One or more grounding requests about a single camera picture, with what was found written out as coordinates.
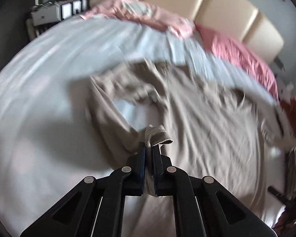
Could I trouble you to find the rust orange garment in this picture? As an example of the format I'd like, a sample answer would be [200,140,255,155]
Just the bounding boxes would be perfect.
[280,97,296,137]

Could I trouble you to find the pink pillow left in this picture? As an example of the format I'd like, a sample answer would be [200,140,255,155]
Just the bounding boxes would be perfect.
[80,0,196,39]

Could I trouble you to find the white polka-dot duvet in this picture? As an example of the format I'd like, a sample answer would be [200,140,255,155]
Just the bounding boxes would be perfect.
[0,17,276,236]

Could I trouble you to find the pink pillow right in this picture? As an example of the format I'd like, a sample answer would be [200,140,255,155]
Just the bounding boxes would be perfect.
[196,25,279,100]

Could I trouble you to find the beige long-sleeve shirt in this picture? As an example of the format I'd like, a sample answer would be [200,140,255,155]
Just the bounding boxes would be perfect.
[85,59,296,237]

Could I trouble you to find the white bedside shelf unit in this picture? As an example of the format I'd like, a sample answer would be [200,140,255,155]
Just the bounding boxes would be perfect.
[25,0,89,41]

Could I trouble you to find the beige padded headboard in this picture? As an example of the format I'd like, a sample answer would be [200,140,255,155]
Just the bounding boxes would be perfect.
[90,0,284,64]

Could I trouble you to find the pink pillow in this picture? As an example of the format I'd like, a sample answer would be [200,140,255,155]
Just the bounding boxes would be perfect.
[196,25,279,100]
[80,0,196,39]

